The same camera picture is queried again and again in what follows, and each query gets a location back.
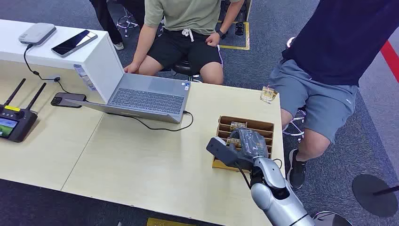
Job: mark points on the dark grey camera mount bracket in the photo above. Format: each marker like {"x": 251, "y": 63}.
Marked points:
{"x": 237, "y": 160}

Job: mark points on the chrome chair base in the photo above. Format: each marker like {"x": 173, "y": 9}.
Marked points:
{"x": 126, "y": 22}

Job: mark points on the person's right hand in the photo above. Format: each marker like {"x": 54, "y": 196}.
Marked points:
{"x": 131, "y": 68}

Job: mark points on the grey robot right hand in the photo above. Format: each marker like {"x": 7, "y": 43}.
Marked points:
{"x": 252, "y": 145}

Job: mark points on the person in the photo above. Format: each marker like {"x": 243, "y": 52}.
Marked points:
{"x": 106, "y": 18}
{"x": 336, "y": 40}
{"x": 187, "y": 15}

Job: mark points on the black round stand base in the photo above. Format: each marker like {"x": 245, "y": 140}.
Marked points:
{"x": 371, "y": 196}

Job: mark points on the printed label sticker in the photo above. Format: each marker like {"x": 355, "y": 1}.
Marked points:
{"x": 84, "y": 78}

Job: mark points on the silver-edged smartphone with dark screen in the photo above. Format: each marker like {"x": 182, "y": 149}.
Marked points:
{"x": 74, "y": 43}

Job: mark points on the black smartphone with camera bump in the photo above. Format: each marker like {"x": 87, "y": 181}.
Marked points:
{"x": 68, "y": 100}

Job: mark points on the person's left hand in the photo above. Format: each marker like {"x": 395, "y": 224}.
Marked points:
{"x": 213, "y": 39}

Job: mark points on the chrome stool frame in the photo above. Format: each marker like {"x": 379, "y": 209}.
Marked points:
{"x": 296, "y": 132}

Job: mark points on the black wristwatch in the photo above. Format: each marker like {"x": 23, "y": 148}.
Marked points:
{"x": 221, "y": 34}

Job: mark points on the gold hotel card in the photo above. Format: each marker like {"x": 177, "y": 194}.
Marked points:
{"x": 232, "y": 142}
{"x": 238, "y": 126}

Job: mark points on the black remote controller with antennas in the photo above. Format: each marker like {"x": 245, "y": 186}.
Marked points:
{"x": 18, "y": 124}

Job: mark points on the round grey base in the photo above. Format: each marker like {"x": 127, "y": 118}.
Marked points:
{"x": 327, "y": 220}

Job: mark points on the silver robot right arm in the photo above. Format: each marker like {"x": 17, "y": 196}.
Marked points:
{"x": 274, "y": 199}

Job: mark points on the black round stool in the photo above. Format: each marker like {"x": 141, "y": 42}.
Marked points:
{"x": 184, "y": 67}

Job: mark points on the grey open laptop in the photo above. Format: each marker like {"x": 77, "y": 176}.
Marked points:
{"x": 146, "y": 99}

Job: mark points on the white desk riser shelf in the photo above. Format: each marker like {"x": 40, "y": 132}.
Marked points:
{"x": 46, "y": 53}

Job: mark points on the grey flat power bank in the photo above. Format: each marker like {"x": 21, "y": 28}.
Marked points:
{"x": 37, "y": 33}

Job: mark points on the wooden slotted card holder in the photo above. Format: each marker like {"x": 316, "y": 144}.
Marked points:
{"x": 258, "y": 126}

